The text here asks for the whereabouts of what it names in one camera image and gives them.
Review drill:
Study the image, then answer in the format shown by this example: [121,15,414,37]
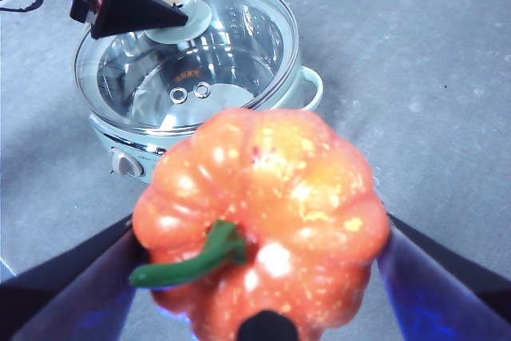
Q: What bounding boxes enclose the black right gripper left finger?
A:
[0,215,155,341]

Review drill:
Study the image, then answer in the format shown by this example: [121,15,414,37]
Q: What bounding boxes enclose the glass lid with green knob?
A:
[73,0,300,137]

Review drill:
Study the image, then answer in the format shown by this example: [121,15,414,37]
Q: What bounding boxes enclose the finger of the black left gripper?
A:
[90,0,188,40]

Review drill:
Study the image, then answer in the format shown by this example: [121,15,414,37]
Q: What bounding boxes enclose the pale green electric pot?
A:
[73,0,324,186]

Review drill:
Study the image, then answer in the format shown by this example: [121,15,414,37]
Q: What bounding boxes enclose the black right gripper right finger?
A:
[376,215,511,341]

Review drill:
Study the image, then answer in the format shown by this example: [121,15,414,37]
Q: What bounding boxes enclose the orange toy pumpkin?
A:
[129,107,391,341]

